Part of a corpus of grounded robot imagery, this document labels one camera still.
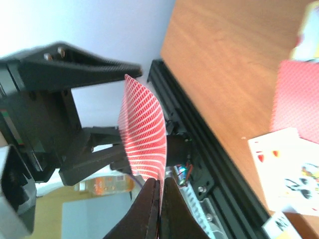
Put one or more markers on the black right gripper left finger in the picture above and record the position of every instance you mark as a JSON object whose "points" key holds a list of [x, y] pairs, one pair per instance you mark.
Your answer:
{"points": [[141, 220]]}

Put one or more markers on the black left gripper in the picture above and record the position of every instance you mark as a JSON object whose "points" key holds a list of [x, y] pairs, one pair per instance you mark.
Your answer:
{"points": [[38, 114]]}

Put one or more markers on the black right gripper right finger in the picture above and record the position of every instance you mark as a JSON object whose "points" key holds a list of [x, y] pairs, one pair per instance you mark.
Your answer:
{"points": [[176, 221]]}

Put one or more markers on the red playing card deck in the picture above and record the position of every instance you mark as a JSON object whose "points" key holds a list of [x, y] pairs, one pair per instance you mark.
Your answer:
{"points": [[143, 133]]}

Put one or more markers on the two of hearts card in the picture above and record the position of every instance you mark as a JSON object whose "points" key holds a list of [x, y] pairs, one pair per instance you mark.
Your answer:
{"points": [[268, 152]]}

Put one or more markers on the red card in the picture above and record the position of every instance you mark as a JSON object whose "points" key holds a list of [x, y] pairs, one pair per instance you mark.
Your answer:
{"points": [[296, 99]]}

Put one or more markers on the queen face card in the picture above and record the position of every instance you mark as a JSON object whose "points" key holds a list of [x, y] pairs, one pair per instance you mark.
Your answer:
{"points": [[299, 181]]}

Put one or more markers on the orange drink bottle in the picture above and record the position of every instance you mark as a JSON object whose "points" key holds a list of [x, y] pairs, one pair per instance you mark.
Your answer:
{"points": [[106, 185]]}

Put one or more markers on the yellow red card box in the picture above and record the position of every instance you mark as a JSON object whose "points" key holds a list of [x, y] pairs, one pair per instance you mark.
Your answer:
{"points": [[307, 46]]}

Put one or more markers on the light blue cable duct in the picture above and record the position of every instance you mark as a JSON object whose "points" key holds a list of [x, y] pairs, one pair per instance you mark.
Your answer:
{"points": [[203, 213]]}

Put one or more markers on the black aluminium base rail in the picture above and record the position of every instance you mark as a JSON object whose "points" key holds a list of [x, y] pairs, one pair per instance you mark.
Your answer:
{"points": [[217, 183]]}

